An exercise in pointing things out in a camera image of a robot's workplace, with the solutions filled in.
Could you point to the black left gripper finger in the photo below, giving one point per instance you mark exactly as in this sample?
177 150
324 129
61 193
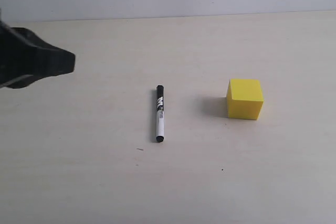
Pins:
26 58

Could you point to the black and white marker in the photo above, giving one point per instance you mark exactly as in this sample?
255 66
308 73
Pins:
159 113

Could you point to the yellow cube block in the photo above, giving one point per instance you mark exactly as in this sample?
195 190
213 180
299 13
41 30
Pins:
244 99

